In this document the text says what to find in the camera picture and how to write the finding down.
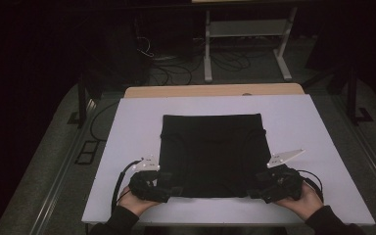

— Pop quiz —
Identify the thin white cable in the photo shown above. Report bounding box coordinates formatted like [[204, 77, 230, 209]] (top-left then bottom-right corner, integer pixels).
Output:
[[135, 34, 155, 59]]

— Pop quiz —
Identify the person's left hand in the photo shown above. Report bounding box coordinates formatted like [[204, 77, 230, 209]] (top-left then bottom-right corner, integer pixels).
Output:
[[117, 186, 162, 217]]

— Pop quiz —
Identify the hand-held gripper black cable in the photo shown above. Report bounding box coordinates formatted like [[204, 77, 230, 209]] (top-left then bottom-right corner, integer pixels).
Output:
[[111, 158, 144, 215], [295, 168, 324, 202]]

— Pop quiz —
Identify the black tank top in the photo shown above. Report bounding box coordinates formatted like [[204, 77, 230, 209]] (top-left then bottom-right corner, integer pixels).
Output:
[[159, 113, 272, 199]]

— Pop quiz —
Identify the white table board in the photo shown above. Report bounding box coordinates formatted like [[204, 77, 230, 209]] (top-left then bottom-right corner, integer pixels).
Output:
[[81, 94, 376, 227]]

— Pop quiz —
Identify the left hand-held gripper black cable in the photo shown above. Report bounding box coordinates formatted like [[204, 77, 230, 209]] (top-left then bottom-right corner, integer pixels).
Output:
[[111, 158, 144, 215]]

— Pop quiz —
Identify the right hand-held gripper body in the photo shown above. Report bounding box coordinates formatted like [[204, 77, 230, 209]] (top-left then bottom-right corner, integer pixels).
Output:
[[257, 148, 306, 204]]

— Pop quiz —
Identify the white metal table frame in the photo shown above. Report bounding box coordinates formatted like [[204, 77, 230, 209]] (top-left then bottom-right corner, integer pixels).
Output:
[[204, 6, 299, 83]]

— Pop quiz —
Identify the person's right hand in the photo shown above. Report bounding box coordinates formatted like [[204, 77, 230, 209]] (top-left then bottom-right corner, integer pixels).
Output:
[[273, 180, 325, 222]]

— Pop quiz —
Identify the black metal stand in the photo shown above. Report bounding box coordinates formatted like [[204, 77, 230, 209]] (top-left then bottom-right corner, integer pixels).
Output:
[[302, 65, 375, 125], [67, 72, 98, 129]]

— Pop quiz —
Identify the black floor cable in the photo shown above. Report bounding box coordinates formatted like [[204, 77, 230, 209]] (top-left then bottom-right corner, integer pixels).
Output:
[[89, 101, 120, 143]]

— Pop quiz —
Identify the tangle of black floor cables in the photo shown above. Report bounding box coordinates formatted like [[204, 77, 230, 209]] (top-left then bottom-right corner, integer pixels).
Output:
[[150, 48, 253, 86]]

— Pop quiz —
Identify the right hand-held gripper black cable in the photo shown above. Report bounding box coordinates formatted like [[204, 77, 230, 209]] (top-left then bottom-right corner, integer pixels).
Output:
[[295, 168, 324, 202]]

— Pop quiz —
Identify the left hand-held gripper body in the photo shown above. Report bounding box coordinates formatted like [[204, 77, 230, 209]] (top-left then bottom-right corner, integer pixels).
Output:
[[128, 154, 174, 204]]

